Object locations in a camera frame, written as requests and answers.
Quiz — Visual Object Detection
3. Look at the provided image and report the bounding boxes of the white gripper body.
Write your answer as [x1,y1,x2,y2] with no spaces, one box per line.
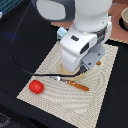
[59,23,113,78]

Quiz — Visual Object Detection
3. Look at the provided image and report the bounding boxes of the red tomato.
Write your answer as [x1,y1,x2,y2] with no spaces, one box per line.
[29,80,44,94]

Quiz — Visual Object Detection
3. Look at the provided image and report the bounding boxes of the light blue cup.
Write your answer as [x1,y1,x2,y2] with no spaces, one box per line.
[57,27,67,40]

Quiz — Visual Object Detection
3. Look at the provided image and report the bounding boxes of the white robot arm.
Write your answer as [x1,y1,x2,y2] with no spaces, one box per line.
[31,0,112,76]

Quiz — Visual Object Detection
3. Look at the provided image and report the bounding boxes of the brown stove board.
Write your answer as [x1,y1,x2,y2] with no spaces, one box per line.
[50,3,128,44]

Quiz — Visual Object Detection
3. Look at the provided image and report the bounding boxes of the beige bowl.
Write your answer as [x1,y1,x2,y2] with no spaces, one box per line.
[121,7,128,30]

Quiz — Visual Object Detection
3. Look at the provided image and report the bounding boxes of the fork with wooden handle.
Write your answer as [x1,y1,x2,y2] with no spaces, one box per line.
[51,76,89,91]

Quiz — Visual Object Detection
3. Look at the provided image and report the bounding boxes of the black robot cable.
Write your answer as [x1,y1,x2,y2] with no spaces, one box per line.
[11,3,88,80]

